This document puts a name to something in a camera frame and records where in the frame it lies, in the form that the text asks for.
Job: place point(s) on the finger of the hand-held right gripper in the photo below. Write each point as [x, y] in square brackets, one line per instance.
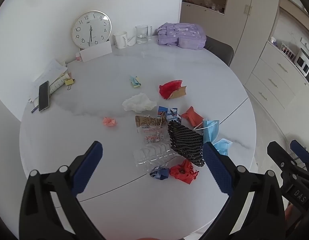
[279, 155]
[303, 153]

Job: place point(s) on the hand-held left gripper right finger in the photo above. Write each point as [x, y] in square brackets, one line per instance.
[217, 170]

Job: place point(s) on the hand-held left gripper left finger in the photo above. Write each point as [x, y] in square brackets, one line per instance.
[87, 170]

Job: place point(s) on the red paper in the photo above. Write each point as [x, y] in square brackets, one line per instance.
[183, 171]

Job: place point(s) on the blue face mask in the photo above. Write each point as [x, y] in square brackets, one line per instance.
[211, 132]

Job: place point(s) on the black ribbed plastic tray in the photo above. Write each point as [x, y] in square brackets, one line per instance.
[185, 142]

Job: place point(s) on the pink paper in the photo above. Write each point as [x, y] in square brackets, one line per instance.
[110, 122]

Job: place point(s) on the dark blue wrapper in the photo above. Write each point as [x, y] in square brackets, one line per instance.
[159, 173]

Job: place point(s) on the clear plastic tray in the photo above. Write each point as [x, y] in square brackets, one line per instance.
[152, 156]

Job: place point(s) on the blue picture card packet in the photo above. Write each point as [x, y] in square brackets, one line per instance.
[169, 113]

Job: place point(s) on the crumpled orange packet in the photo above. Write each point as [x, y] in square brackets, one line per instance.
[192, 116]

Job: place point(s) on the beige drawer cabinet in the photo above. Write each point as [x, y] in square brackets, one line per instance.
[274, 80]

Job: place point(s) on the blue pen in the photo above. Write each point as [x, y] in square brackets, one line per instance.
[34, 110]

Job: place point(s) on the crumpled white tissue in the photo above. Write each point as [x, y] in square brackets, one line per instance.
[138, 102]

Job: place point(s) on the dark smartphone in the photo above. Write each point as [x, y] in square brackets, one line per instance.
[43, 96]

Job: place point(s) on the brown cardboard piece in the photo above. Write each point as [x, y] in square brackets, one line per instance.
[179, 93]

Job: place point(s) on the yellow sticky notes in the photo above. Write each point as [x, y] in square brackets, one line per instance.
[69, 82]

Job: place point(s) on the patterned pencil case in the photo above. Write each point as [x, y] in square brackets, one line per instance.
[58, 83]

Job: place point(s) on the small white oven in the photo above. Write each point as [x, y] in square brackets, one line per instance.
[304, 61]

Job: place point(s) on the red plastic bag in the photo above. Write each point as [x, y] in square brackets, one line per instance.
[168, 87]

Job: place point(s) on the crumpled blue yellow paper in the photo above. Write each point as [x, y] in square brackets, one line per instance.
[135, 82]

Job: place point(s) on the small white rack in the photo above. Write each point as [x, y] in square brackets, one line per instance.
[288, 51]

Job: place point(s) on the stack of white papers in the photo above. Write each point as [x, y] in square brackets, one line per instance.
[50, 70]

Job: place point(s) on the small pink bottle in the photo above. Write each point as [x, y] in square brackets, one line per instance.
[78, 57]

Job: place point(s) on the white card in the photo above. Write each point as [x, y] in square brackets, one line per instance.
[97, 51]

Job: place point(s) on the dark grey chair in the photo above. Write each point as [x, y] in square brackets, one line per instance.
[219, 50]

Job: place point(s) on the tall beige cabinet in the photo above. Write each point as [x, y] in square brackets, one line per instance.
[244, 30]

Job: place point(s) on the white mug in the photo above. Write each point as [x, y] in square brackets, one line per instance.
[120, 40]

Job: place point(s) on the purple backpack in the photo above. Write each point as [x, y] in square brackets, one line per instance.
[180, 35]

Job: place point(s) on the clear glass mug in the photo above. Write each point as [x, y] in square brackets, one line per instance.
[143, 33]

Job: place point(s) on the white round wall clock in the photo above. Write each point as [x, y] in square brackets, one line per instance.
[90, 25]

